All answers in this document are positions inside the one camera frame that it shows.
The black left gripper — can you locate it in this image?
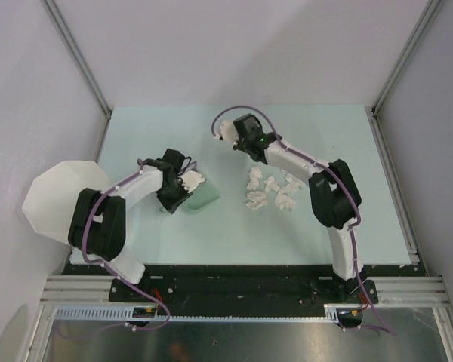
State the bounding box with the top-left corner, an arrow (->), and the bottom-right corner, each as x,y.
157,176 -> 193,213

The green plastic dustpan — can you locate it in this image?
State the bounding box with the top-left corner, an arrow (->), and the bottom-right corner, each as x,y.
175,179 -> 220,213

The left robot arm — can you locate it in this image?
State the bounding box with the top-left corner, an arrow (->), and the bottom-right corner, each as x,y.
68,149 -> 205,302

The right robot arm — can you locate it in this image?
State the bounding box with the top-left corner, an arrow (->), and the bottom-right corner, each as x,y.
220,114 -> 365,302

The crumpled white paper scrap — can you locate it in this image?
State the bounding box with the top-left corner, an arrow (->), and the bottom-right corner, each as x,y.
274,192 -> 297,210
279,170 -> 305,194
263,176 -> 280,192
245,191 -> 268,210
246,167 -> 263,191

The white plastic bin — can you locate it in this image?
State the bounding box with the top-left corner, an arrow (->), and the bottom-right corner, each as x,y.
22,161 -> 110,244

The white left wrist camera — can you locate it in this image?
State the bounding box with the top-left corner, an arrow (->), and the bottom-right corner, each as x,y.
180,170 -> 206,193

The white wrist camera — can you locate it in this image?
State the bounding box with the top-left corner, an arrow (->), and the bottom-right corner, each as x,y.
214,120 -> 239,145
180,170 -> 206,193

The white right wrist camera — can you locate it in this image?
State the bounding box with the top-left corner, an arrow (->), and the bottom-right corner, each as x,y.
214,120 -> 239,145

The grey slotted cable duct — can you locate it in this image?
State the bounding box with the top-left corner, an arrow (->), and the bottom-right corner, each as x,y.
52,304 -> 343,324

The aluminium frame rail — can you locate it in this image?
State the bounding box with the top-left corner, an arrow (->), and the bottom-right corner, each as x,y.
372,277 -> 450,308

